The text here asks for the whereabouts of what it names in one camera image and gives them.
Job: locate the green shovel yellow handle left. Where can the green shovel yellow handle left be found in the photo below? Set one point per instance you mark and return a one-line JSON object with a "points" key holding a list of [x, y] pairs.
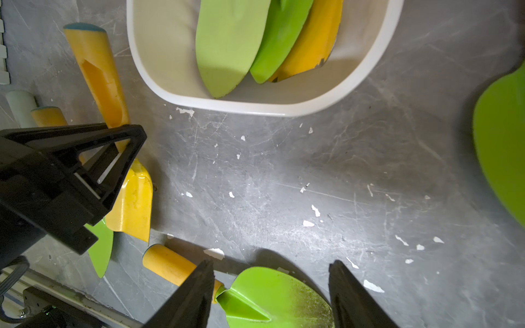
{"points": [[100, 253]]}

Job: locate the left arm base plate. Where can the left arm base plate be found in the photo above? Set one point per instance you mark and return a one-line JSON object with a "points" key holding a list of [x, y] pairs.
{"points": [[45, 310]]}

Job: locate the yellow scoop with yellow handle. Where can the yellow scoop with yellow handle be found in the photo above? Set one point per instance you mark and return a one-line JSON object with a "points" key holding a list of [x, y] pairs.
{"points": [[132, 209]]}

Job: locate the green shovel yellow handle right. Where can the green shovel yellow handle right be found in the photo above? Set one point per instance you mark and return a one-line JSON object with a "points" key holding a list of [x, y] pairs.
{"points": [[498, 132]]}

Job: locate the green shovel lying front centre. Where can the green shovel lying front centre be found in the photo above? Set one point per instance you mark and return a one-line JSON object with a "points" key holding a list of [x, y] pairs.
{"points": [[264, 297]]}

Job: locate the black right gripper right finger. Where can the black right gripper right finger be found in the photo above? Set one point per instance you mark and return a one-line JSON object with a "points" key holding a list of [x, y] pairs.
{"points": [[352, 305]]}

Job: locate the light green trowel wooden handle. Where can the light green trowel wooden handle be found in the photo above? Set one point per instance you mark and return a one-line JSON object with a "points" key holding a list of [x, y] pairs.
{"points": [[228, 37]]}

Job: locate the white plastic storage box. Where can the white plastic storage box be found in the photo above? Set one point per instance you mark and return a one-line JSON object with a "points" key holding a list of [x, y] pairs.
{"points": [[162, 37]]}

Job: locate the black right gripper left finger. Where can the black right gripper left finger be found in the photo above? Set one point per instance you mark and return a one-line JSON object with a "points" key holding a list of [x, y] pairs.
{"points": [[190, 304]]}

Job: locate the green leaf shovel yellow handle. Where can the green leaf shovel yellow handle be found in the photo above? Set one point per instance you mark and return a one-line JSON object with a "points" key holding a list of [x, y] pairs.
{"points": [[284, 24]]}

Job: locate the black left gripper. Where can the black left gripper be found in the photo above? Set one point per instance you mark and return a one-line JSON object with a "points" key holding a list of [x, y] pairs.
{"points": [[59, 181]]}

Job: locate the yellow square shovel yellow handle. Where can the yellow square shovel yellow handle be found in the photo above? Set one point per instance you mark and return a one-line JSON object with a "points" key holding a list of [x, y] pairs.
{"points": [[316, 41]]}

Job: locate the light blue shovel pale handle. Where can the light blue shovel pale handle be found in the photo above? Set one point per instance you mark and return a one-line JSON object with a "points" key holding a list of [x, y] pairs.
{"points": [[22, 103]]}

